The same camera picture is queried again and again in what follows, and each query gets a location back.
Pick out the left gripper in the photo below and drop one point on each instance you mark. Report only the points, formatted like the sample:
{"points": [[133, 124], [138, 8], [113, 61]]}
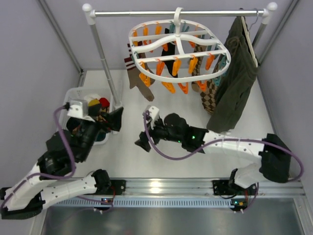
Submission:
{"points": [[107, 120]]}

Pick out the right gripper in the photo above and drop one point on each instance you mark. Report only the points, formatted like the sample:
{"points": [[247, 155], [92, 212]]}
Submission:
{"points": [[151, 136]]}

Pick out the tan maroon striped sock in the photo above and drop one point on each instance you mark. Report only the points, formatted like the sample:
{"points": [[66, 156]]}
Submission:
{"points": [[133, 72]]}

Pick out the white clip hanger frame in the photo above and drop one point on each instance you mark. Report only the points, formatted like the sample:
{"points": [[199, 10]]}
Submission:
{"points": [[164, 51]]}

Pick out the brown argyle sock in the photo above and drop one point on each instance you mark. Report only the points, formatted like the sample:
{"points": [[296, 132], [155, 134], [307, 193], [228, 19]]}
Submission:
{"points": [[196, 71], [208, 96], [101, 116]]}

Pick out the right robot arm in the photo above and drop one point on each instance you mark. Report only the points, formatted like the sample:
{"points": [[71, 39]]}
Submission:
{"points": [[269, 157]]}

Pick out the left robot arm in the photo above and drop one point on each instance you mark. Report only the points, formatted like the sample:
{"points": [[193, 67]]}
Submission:
{"points": [[37, 190]]}

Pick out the wooden clothes hanger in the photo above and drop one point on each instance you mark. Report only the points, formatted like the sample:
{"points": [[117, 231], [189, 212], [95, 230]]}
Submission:
{"points": [[248, 41]]}

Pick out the red sock in basket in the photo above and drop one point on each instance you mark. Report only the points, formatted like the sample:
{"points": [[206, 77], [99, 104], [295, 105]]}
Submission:
{"points": [[105, 104]]}

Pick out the yellow sock in basket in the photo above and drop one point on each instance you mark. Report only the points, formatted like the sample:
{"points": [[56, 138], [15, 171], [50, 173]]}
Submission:
{"points": [[94, 102]]}

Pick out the white laundry basket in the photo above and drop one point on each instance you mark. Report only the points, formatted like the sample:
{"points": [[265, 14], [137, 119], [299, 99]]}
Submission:
{"points": [[79, 93]]}

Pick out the dark teal sock in basket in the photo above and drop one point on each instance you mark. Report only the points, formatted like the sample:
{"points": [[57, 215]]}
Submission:
{"points": [[100, 137]]}

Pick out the white sock in basket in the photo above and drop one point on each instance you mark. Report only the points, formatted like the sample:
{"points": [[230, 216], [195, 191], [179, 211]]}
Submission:
{"points": [[91, 97]]}

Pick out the olive green garment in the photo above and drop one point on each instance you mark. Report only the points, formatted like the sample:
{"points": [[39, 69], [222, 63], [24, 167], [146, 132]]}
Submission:
{"points": [[235, 85]]}

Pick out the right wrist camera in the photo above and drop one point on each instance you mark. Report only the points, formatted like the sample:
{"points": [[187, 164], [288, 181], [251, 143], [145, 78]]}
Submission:
{"points": [[152, 120]]}

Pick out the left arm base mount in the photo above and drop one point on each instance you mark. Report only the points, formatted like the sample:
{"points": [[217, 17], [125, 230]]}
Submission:
{"points": [[117, 188]]}

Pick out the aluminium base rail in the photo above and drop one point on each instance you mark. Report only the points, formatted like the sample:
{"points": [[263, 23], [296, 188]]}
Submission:
{"points": [[183, 193]]}

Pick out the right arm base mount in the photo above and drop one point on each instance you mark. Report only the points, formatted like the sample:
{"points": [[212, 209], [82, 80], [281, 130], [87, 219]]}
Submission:
{"points": [[221, 188]]}

